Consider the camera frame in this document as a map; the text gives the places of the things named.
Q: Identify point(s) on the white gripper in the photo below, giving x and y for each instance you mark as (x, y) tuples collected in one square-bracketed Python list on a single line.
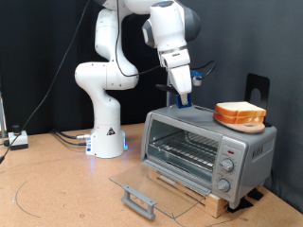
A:
[(181, 75)]

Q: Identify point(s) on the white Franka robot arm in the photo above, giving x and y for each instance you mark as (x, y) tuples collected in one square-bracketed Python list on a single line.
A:
[(104, 126)]

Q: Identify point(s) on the silver oven knob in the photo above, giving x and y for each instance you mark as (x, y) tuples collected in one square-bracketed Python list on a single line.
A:
[(222, 185), (227, 165)]

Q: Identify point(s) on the silver toaster oven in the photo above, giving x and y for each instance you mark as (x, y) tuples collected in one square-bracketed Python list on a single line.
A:
[(252, 154)]

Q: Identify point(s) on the round wooden board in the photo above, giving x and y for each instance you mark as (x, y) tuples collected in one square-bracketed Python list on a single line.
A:
[(249, 127)]

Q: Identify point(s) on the black metal bookend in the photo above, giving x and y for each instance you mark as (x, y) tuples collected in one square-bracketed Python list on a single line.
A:
[(263, 83)]

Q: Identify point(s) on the grey fabric curtain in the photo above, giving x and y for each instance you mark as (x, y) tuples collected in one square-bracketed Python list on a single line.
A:
[(252, 38)]

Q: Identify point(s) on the black foam pad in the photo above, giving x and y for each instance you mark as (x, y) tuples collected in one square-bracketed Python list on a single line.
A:
[(256, 194), (240, 205)]

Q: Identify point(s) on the black fabric curtain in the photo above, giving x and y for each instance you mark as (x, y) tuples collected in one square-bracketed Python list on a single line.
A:
[(25, 47)]

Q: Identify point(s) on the grey emergency stop box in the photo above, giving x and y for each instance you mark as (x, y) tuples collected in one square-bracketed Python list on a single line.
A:
[(18, 138)]

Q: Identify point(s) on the metal stand leg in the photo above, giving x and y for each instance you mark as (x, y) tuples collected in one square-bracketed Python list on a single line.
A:
[(2, 116)]

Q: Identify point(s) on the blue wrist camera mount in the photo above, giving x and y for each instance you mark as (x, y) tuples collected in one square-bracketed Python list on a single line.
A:
[(196, 78)]

